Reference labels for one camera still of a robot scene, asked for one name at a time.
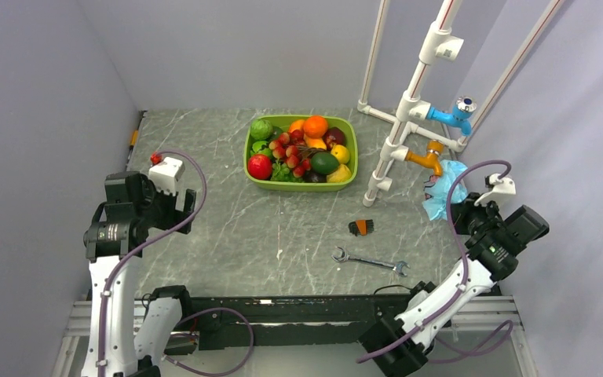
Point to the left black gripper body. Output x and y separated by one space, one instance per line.
164 214

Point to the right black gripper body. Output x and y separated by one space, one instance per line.
473 217

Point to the blue plastic bag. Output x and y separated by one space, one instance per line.
436 189

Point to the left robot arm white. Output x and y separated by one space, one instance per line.
135 203

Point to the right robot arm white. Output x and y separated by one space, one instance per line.
400 344

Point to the green fake grapes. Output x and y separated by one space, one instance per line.
282 173

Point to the yellow fake fruit front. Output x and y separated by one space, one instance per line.
342 174

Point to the yellow fake lemon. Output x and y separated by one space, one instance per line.
341 153

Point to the green fake avocado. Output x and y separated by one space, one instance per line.
324 163

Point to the dark red fake apple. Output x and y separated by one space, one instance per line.
334 136

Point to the orange fake orange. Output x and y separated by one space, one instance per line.
315 126

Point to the orange faucet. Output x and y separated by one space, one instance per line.
431 160

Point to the orange black hex key set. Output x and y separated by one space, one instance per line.
361 227

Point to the blue faucet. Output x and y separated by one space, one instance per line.
458 117

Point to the silver open-end wrench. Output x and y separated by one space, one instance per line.
399 268

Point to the green plastic fruit basket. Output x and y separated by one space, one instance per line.
298 186

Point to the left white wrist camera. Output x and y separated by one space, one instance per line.
165 173

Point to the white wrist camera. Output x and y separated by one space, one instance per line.
499 191
165 173

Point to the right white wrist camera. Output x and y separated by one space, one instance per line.
499 191

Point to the white PVC pipe frame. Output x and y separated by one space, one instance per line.
411 131

